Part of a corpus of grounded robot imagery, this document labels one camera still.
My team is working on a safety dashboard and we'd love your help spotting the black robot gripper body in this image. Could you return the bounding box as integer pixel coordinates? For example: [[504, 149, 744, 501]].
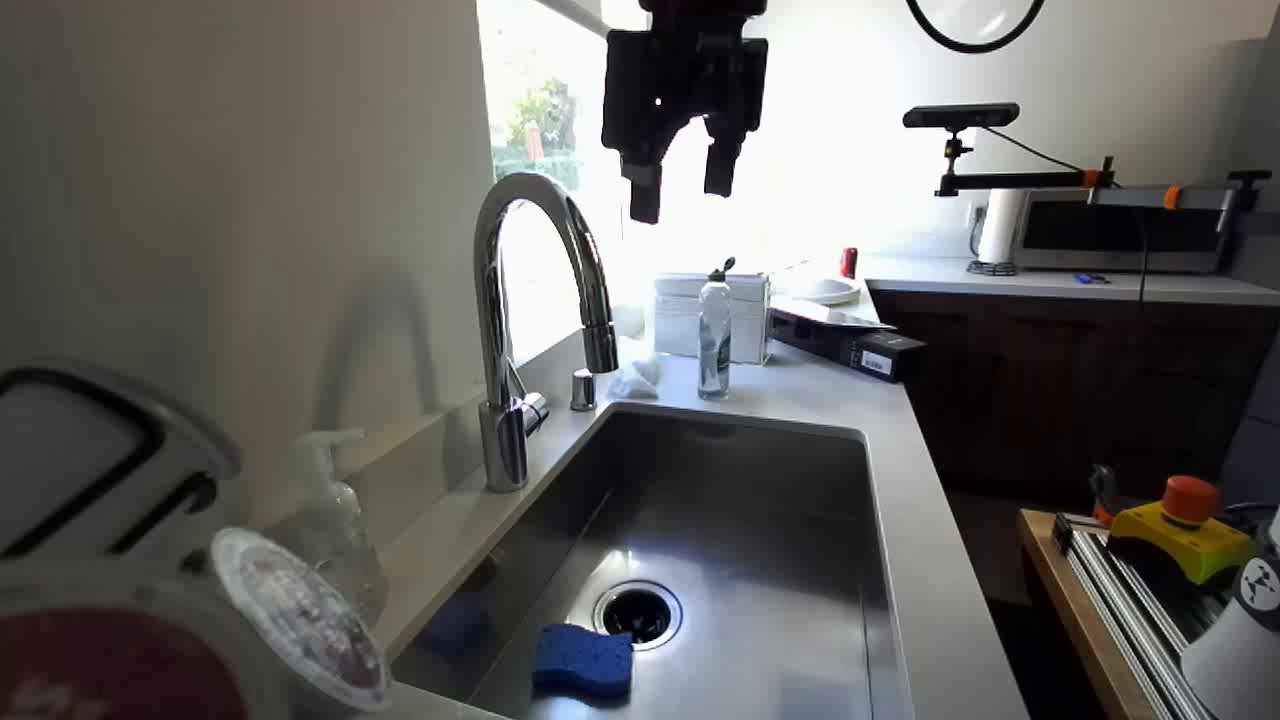
[[595, 0, 771, 150]]

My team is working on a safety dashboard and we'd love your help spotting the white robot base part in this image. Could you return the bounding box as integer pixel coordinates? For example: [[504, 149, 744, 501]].
[[1179, 506, 1280, 720]]

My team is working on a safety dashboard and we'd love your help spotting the chrome gooseneck faucet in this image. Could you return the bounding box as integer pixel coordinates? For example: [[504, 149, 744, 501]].
[[474, 168, 623, 496]]

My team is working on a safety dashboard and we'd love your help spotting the white plastic container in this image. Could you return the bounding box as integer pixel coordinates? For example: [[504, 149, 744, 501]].
[[647, 266, 778, 369]]

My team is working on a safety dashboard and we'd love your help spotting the clear dish soap bottle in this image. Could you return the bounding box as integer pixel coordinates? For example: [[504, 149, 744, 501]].
[[697, 256, 742, 399]]

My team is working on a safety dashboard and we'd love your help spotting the white bowl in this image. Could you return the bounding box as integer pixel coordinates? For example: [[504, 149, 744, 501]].
[[795, 271, 870, 313]]

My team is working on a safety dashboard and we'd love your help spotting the white crumpled cloth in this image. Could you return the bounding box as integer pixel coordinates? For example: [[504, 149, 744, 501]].
[[613, 346, 673, 403]]

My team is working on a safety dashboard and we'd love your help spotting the dark tray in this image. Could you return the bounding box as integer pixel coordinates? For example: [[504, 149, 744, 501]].
[[765, 292, 897, 358]]

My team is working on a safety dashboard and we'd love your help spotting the round black-framed mirror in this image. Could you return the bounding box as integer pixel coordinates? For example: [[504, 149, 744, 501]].
[[906, 0, 1053, 58]]

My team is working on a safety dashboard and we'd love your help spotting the black box with label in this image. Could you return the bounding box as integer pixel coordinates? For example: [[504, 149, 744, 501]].
[[855, 329, 932, 387]]

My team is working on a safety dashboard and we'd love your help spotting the white paper towel roll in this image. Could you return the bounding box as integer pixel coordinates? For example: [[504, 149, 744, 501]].
[[974, 182, 1025, 271]]

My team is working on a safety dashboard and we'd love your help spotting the stainless steel sink basin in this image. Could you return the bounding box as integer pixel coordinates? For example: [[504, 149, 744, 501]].
[[393, 396, 921, 720]]

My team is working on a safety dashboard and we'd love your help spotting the silver toaster oven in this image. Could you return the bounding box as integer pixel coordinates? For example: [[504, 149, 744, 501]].
[[1010, 178, 1250, 280]]

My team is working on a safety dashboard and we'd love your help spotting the dark wooden cabinet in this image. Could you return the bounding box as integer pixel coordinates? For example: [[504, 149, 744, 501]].
[[870, 284, 1280, 501]]

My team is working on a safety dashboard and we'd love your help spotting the sink drain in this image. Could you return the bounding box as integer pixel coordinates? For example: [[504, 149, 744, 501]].
[[590, 573, 689, 657]]

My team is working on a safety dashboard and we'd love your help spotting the clear pump soap dispenser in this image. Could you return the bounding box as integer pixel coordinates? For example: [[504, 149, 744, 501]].
[[274, 423, 393, 625]]

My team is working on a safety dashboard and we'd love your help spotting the blue sponge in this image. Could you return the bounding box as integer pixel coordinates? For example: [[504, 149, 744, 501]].
[[533, 618, 640, 706]]

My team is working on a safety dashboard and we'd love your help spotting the round white lid red label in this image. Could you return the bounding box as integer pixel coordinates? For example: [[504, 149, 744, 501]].
[[203, 524, 398, 711]]

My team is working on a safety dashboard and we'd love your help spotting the wooden cart top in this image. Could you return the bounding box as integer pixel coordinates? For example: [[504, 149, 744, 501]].
[[1017, 504, 1167, 720]]

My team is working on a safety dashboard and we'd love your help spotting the yellow emergency stop button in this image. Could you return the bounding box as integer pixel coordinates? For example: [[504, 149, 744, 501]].
[[1099, 473, 1260, 589]]

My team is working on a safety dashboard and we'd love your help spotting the white appliance with black outline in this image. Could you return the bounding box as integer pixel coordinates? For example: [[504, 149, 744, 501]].
[[0, 357, 247, 568]]

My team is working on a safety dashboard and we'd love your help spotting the red and white tub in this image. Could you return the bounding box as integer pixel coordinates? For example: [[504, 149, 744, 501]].
[[0, 568, 295, 720]]

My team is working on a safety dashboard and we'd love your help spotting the black camera bar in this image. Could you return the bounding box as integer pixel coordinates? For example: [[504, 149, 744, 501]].
[[902, 100, 1025, 134]]

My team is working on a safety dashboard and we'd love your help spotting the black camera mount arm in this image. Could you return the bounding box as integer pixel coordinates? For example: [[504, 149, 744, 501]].
[[932, 123, 1119, 200]]

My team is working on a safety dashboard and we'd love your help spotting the aluminium rail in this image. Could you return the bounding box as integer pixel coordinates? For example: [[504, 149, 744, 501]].
[[1053, 513, 1221, 720]]

